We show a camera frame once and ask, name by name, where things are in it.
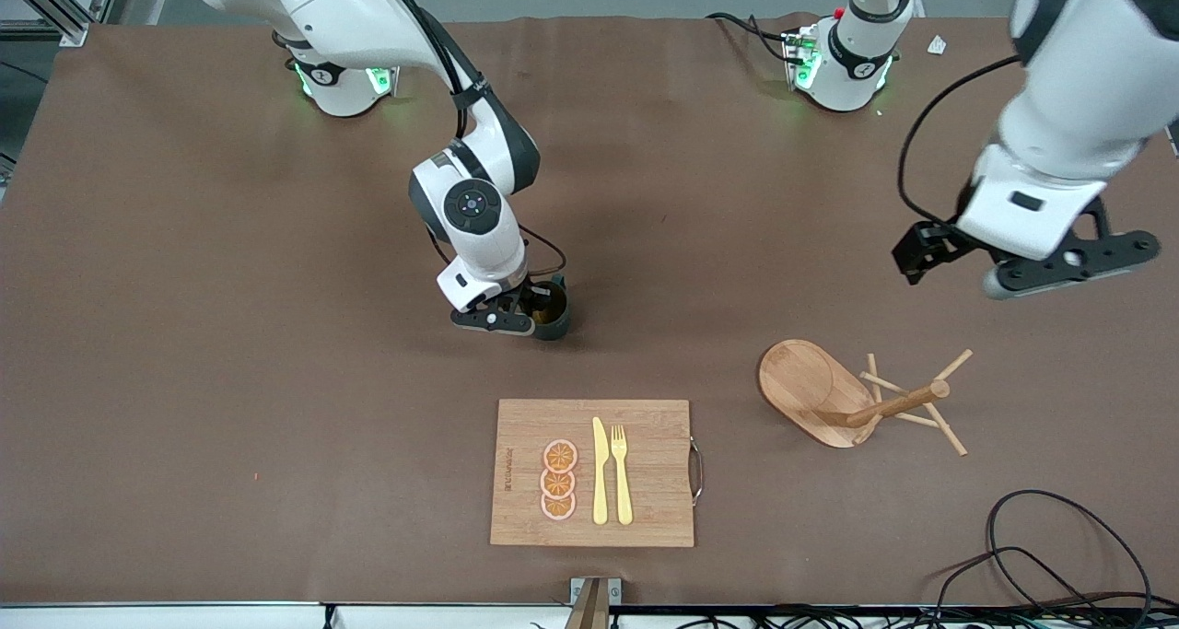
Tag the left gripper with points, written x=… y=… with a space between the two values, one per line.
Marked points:
x=932 y=245

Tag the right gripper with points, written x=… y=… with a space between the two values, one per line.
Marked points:
x=531 y=299

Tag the dark teal cup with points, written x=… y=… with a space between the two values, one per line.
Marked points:
x=557 y=330

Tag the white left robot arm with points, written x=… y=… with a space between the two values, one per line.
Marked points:
x=1078 y=86

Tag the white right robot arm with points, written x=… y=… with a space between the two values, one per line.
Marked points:
x=322 y=3

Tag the round orange slice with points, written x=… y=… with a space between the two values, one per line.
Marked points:
x=560 y=456

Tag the wooden mug tree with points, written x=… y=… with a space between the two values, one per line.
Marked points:
x=811 y=380

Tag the yellow plastic knife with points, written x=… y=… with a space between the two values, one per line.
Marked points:
x=600 y=482

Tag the white paper scrap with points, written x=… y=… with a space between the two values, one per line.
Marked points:
x=938 y=45

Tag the yellow plastic fork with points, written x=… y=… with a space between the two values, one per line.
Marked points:
x=623 y=491

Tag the wooden cutting board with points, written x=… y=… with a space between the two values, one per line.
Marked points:
x=654 y=482

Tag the black right camera mount plate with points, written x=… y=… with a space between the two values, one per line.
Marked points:
x=488 y=320

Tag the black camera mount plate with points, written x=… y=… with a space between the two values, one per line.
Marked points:
x=488 y=320
x=1105 y=251

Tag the black left camera mount plate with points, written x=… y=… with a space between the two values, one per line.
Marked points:
x=1105 y=251

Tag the aluminium camera post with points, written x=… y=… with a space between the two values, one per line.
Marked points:
x=594 y=611

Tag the aluminium frame profile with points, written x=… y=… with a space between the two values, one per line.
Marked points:
x=55 y=17

